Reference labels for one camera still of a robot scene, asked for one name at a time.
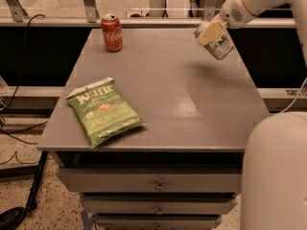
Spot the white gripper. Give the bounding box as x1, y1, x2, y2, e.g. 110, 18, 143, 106
195, 0, 255, 46

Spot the metal railing frame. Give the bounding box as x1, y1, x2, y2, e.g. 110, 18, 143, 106
0, 0, 296, 30

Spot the grey drawer cabinet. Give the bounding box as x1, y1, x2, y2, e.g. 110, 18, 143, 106
38, 29, 269, 230

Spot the green jalapeno chips bag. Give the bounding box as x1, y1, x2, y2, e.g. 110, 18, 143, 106
66, 78, 144, 149

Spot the black cable on floor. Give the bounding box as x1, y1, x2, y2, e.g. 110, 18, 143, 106
0, 13, 50, 166

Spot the black stand base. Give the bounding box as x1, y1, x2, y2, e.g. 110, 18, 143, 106
0, 151, 48, 230

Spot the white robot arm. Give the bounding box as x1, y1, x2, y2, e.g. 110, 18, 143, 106
195, 0, 307, 230

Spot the silver green 7up can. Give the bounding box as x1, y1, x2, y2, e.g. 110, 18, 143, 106
201, 31, 233, 60

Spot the red coca-cola can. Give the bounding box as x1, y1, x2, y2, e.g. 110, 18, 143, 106
102, 14, 123, 52

